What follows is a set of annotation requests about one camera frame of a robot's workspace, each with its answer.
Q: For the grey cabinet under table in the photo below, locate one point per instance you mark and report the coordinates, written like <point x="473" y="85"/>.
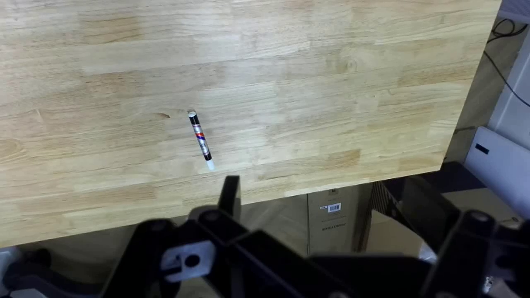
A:
<point x="332" y="221"/>

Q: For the white box on floor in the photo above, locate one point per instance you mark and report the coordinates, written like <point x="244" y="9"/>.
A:
<point x="504" y="166"/>

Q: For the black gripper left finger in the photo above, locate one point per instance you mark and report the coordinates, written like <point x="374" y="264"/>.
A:
<point x="211" y="245"/>

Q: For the black and white marker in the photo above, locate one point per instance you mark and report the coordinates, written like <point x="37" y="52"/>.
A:
<point x="201" y="138"/>

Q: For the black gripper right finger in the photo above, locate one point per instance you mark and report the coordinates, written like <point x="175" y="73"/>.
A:
<point x="476" y="249"/>

